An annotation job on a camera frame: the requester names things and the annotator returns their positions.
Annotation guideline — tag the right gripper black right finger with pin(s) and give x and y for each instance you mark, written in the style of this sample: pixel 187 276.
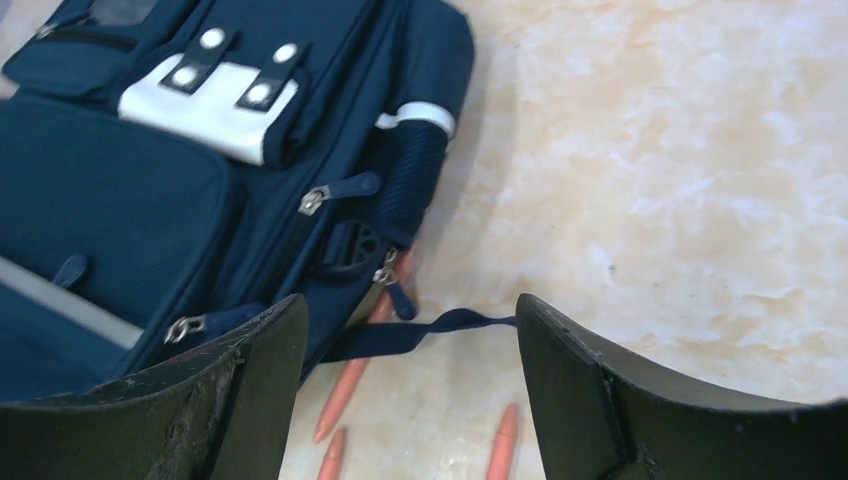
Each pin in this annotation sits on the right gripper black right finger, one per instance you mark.
pixel 602 411

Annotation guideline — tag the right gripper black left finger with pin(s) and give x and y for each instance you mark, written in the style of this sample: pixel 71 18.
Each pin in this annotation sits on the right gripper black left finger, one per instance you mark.
pixel 221 410

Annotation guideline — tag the navy blue backpack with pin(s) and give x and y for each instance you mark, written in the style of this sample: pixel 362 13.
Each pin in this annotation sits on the navy blue backpack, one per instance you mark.
pixel 170 169

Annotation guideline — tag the orange pen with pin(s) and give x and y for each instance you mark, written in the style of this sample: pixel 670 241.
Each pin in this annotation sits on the orange pen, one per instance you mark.
pixel 361 358
pixel 332 461
pixel 503 446

